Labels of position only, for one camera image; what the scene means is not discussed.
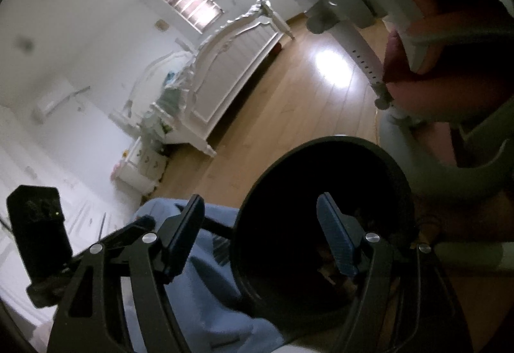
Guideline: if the white wooden bed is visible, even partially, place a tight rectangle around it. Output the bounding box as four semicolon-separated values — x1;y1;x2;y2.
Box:
110;0;296;157

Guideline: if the white wardrobe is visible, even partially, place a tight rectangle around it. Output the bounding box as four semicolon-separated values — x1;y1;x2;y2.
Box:
0;108;141;330

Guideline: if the white air conditioner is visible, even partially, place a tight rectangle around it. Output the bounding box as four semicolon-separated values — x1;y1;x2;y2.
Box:
34;80;91;123

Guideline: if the window with striped blind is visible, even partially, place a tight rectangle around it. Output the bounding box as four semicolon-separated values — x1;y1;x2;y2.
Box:
158;0;223;32

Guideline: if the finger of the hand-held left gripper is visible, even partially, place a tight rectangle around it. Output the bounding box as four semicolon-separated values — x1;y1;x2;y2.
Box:
203;221;234;239
100;215;156;253

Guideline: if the black round trash bin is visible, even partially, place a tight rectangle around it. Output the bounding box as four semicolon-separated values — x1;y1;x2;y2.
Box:
232;136;420;333

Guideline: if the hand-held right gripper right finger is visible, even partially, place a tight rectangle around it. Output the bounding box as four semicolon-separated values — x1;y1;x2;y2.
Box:
316;192;472;353

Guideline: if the pale green quilt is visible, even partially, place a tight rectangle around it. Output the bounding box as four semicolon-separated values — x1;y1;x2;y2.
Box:
158;56;197;129

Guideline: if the blue tablecloth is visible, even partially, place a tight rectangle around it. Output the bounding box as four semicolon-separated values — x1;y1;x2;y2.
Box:
124;196;286;353

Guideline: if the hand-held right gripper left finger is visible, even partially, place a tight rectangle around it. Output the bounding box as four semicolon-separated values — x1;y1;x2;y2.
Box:
47;194;206;353

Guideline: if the white nightstand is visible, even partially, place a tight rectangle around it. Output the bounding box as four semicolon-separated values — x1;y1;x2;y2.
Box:
116;136;169;193

